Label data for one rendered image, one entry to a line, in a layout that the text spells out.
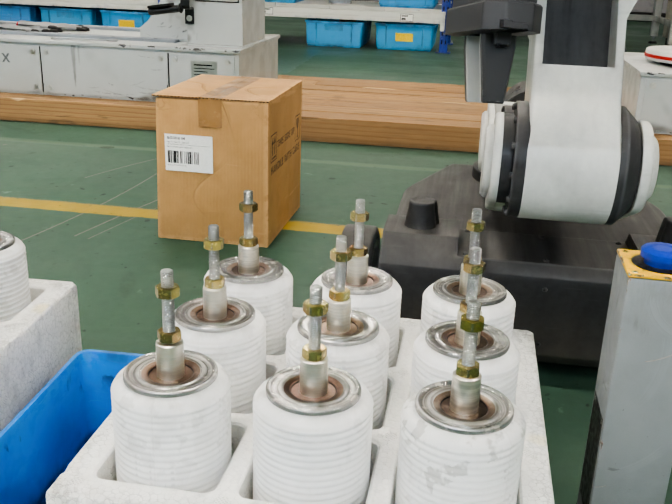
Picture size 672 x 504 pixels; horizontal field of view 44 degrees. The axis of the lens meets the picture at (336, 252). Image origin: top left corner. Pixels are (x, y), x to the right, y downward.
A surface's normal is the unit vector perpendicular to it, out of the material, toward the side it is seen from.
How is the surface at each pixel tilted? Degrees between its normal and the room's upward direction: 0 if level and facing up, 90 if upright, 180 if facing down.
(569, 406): 0
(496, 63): 81
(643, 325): 90
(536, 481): 0
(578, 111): 50
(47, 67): 90
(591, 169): 84
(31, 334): 90
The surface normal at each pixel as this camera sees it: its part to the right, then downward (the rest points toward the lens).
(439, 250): -0.10, -0.42
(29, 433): 0.99, 0.04
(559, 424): 0.04, -0.94
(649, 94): -0.17, 0.33
